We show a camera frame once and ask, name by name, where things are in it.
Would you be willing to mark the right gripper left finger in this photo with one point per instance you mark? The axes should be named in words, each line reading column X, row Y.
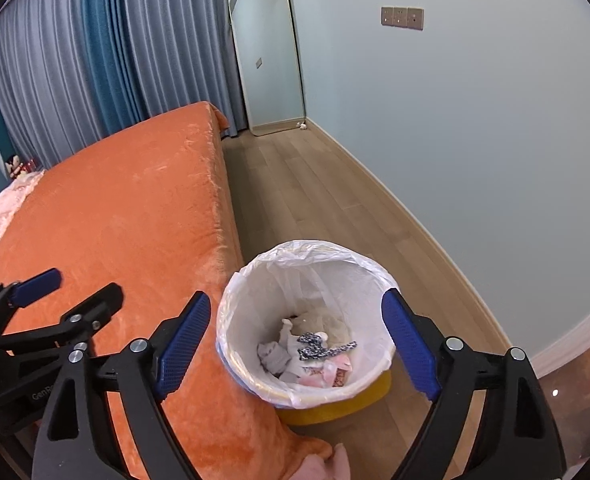
column 77, row 438

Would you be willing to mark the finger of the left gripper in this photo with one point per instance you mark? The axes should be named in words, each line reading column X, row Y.
column 27, row 292

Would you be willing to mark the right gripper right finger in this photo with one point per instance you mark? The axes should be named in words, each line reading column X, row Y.
column 515, row 436

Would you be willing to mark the cream organza gift bag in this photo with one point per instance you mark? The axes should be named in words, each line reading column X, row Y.
column 321, row 321

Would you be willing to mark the pink mesh ribbon strip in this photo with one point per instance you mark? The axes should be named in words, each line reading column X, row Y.
column 330, row 373

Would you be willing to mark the yellow trash bin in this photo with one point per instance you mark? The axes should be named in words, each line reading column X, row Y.
column 332, row 411

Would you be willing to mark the plush toy on nightstand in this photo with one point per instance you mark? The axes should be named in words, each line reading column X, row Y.
column 15, row 166

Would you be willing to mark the orange plush bed cover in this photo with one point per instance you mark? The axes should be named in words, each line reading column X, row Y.
column 149, row 208

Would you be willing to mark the pink sleeve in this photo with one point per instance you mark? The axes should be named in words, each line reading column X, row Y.
column 314, row 467

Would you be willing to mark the white cotton glove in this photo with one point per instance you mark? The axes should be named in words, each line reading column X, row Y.
column 282, row 358

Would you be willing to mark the grey blue curtain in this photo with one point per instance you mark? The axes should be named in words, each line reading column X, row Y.
column 73, row 72

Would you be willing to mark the white bin liner bag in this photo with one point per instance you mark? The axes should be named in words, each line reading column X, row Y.
column 293, row 278

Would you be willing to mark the gold framed floor mirror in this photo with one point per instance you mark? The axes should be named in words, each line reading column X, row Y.
column 268, row 64

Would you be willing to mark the bronze wall switch panel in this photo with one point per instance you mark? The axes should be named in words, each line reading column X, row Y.
column 400, row 17

